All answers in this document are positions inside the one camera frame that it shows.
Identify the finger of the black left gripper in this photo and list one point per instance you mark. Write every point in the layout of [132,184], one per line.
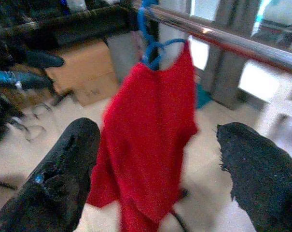
[44,60]
[32,81]

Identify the black desk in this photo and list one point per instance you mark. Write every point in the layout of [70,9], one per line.
[75,26]

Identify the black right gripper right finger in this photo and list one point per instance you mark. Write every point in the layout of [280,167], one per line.
[261,181]

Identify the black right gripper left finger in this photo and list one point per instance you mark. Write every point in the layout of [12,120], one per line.
[51,181]

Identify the teal plastic object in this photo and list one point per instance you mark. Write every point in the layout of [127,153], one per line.
[203,96]

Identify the red knit top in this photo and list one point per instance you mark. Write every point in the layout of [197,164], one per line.
[148,120]

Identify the blue plastic hanger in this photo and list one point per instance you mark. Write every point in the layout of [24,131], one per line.
[149,44]

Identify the brown cardboard box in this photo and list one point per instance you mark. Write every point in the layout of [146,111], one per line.
[87,72]

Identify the chrome clothes rail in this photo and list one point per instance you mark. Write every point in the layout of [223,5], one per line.
[232,39]

